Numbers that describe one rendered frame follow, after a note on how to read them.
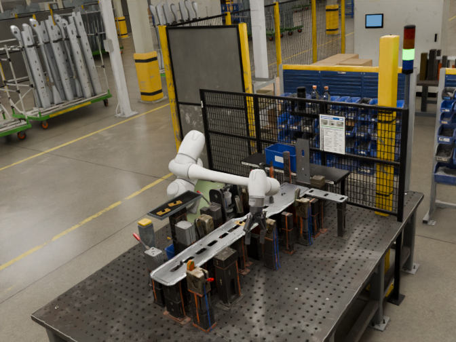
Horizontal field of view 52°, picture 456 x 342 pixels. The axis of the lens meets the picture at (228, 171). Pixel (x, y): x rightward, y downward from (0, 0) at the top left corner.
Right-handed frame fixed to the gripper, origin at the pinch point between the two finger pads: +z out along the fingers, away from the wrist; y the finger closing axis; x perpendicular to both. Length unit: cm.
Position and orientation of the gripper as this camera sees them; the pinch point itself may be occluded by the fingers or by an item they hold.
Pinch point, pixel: (254, 241)
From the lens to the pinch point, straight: 268.4
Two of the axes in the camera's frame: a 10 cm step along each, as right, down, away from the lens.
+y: -6.6, -0.7, -7.5
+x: 7.5, -0.1, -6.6
